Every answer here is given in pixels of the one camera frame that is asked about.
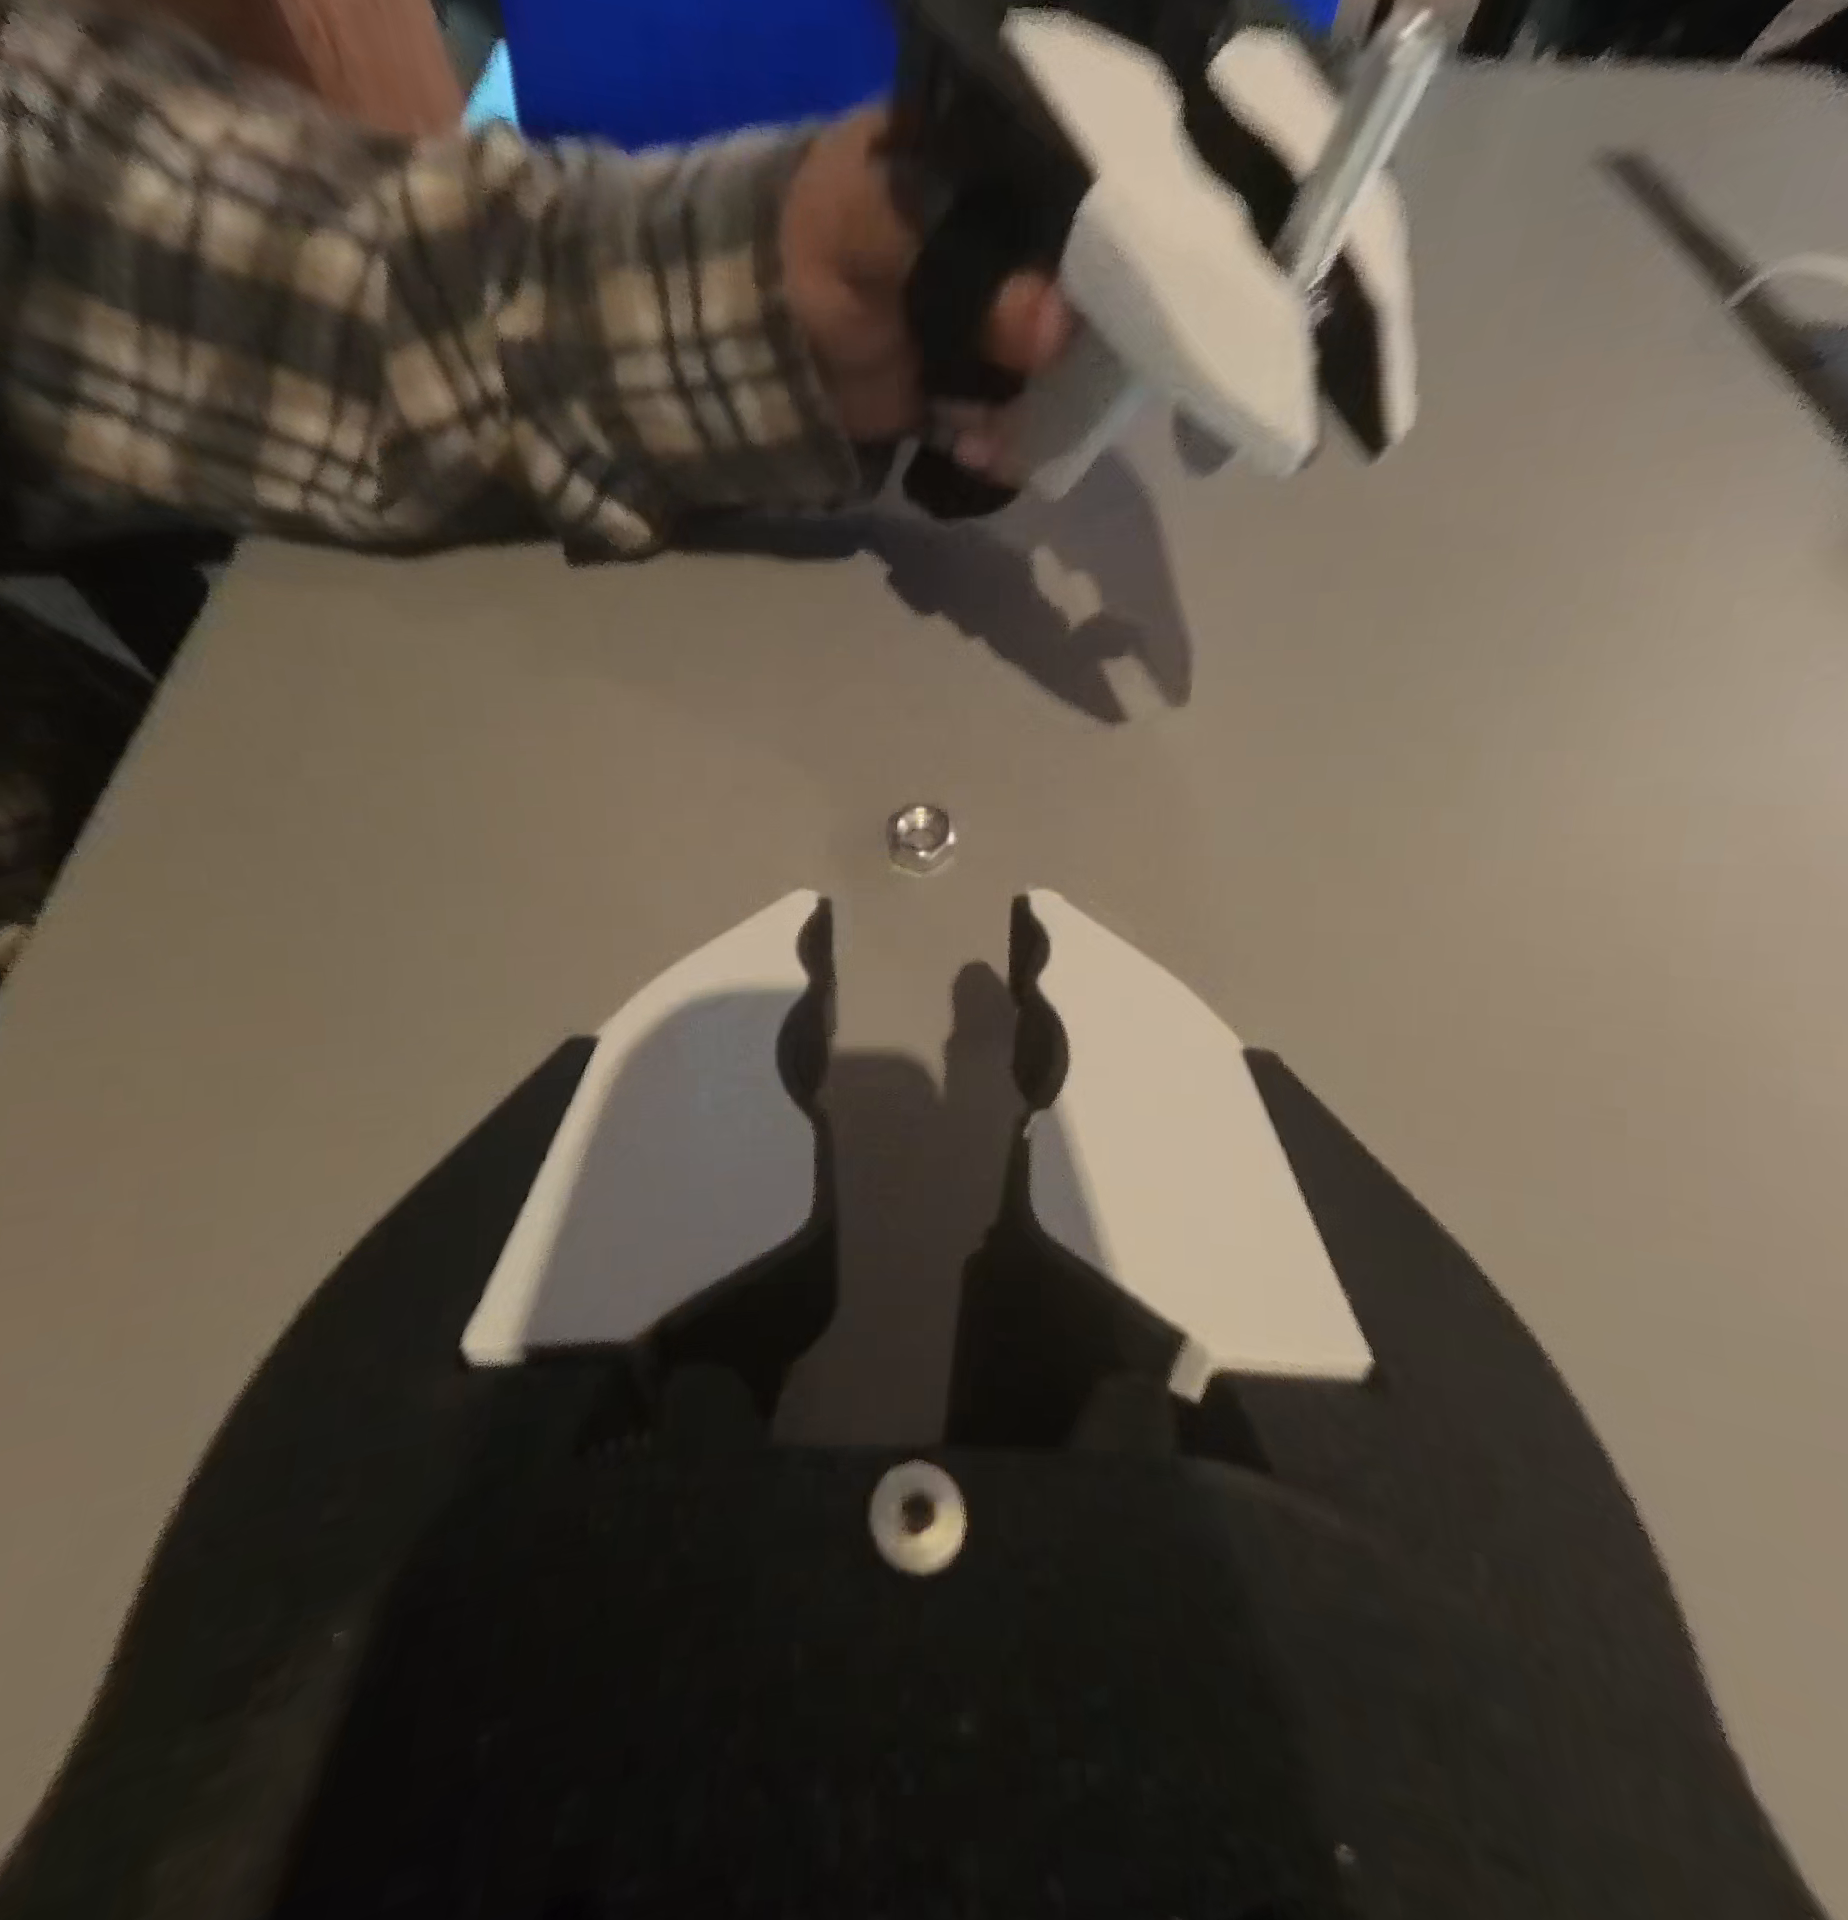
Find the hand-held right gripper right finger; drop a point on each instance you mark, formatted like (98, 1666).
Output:
(1179, 1185)

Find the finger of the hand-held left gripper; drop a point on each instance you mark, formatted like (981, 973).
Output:
(1164, 226)
(1367, 270)

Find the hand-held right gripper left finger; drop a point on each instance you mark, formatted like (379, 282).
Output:
(640, 1170)

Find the silver hex bolt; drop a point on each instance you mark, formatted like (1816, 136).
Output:
(1352, 150)

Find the silver hex nut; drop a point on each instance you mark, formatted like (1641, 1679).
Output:
(918, 841)

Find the person's left forearm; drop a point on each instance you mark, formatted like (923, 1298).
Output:
(414, 300)

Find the person's left hand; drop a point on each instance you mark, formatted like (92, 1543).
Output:
(849, 255)

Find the blue plastic bin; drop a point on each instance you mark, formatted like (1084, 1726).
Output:
(685, 61)

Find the wooden pillar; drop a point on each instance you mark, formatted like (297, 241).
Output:
(369, 46)

